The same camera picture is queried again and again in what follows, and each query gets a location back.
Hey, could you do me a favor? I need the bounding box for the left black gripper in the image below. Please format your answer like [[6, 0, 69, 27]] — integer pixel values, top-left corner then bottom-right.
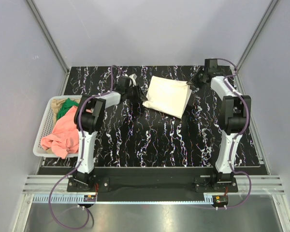
[[125, 84, 147, 104]]

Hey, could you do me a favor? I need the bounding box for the white plastic laundry basket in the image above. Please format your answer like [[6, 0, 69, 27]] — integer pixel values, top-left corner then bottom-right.
[[33, 95, 82, 158]]

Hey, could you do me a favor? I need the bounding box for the beige t shirt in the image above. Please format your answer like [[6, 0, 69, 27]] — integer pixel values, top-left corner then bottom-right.
[[51, 98, 83, 125]]

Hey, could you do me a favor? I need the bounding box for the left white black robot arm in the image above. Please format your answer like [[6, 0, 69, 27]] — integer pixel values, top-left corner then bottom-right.
[[70, 74, 147, 191]]

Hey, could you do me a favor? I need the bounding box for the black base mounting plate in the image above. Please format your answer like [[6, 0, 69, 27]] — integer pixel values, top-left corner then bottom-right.
[[67, 167, 238, 202]]

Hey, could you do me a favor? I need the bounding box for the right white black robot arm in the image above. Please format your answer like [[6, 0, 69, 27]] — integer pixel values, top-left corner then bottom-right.
[[187, 58, 251, 192]]

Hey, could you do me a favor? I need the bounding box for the left aluminium frame post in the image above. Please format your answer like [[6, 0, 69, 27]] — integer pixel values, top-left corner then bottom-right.
[[25, 0, 70, 73]]

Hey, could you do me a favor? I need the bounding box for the left small circuit board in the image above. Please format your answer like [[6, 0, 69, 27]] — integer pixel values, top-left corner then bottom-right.
[[84, 195, 97, 202]]

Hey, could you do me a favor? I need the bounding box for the small circuit board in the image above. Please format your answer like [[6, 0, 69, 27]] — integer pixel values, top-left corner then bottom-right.
[[84, 195, 97, 202], [215, 195, 229, 203]]

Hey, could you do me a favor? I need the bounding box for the green t shirt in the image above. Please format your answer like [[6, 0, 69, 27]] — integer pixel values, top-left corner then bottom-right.
[[56, 98, 80, 120]]

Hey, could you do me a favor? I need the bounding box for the aluminium frame post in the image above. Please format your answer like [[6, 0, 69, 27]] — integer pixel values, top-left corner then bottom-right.
[[234, 0, 280, 73], [25, 0, 70, 73]]

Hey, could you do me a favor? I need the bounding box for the right small circuit board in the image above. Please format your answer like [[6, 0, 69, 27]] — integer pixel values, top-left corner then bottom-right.
[[215, 195, 229, 203]]

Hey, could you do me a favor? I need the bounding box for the right aluminium frame post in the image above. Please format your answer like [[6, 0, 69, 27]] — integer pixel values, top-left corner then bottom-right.
[[234, 0, 280, 73]]

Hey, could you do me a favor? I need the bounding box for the salmon pink t shirt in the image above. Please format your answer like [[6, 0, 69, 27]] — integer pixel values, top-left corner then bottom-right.
[[40, 105, 92, 159]]

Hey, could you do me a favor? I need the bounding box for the cream white t shirt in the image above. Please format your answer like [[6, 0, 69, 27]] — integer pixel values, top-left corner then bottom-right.
[[143, 76, 192, 119]]

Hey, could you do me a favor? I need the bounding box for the aluminium front rail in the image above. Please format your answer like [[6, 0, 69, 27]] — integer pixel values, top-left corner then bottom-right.
[[23, 175, 284, 194]]

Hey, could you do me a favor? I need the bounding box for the white slotted cable duct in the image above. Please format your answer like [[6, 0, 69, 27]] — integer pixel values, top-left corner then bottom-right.
[[33, 194, 95, 204]]

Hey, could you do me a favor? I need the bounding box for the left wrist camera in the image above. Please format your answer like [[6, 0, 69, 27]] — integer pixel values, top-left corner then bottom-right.
[[129, 73, 137, 86]]

